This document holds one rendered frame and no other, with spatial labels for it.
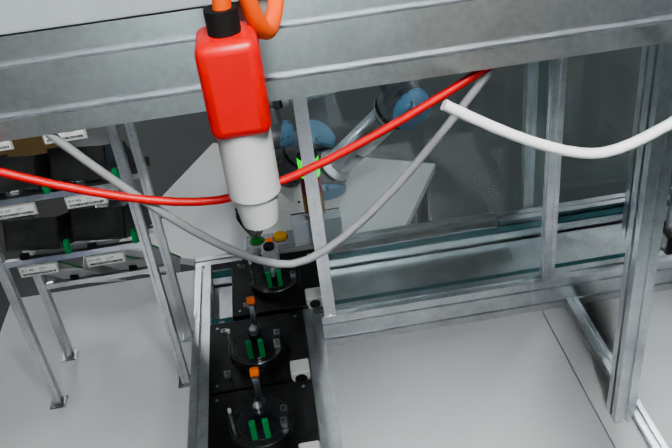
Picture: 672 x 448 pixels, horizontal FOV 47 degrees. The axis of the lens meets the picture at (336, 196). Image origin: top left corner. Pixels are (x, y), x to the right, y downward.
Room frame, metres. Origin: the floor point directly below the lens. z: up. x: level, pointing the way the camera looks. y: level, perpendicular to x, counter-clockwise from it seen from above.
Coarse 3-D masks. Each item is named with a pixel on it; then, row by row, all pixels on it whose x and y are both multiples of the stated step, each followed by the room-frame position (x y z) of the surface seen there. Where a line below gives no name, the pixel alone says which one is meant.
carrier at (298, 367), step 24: (288, 312) 1.54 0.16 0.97; (216, 336) 1.48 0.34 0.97; (240, 336) 1.45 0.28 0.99; (264, 336) 1.44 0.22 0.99; (288, 336) 1.45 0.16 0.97; (216, 360) 1.40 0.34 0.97; (240, 360) 1.37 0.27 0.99; (264, 360) 1.36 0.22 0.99; (288, 360) 1.37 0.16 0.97; (216, 384) 1.32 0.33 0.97; (240, 384) 1.31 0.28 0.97; (264, 384) 1.30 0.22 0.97
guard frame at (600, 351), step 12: (576, 300) 1.54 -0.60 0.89; (576, 312) 1.49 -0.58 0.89; (576, 324) 1.48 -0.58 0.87; (588, 324) 1.45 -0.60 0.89; (588, 336) 1.40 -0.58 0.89; (600, 336) 1.40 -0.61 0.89; (600, 348) 1.36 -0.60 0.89; (600, 360) 1.33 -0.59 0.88; (636, 408) 1.17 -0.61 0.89; (636, 420) 1.14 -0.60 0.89; (648, 420) 1.13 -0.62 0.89; (648, 432) 1.10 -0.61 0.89; (648, 444) 1.08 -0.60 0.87; (660, 444) 1.06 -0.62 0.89
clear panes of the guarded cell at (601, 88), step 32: (576, 64) 1.93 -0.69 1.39; (608, 64) 1.93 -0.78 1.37; (576, 96) 1.93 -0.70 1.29; (608, 96) 1.93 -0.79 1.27; (576, 128) 1.93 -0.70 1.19; (608, 128) 1.93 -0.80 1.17; (576, 160) 1.93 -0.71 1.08; (608, 160) 1.93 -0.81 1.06; (576, 192) 1.93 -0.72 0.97; (608, 192) 1.93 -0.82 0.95
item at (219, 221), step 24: (216, 144) 2.72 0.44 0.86; (192, 168) 2.55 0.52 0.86; (216, 168) 2.53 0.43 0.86; (168, 192) 2.40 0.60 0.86; (192, 192) 2.38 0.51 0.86; (216, 192) 2.36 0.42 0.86; (192, 216) 2.22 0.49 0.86; (216, 216) 2.20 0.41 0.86; (288, 216) 2.15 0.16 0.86; (120, 240) 2.13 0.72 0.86; (168, 240) 2.10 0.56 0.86; (192, 240) 2.08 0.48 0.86; (240, 240) 2.05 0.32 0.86; (192, 264) 1.98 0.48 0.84
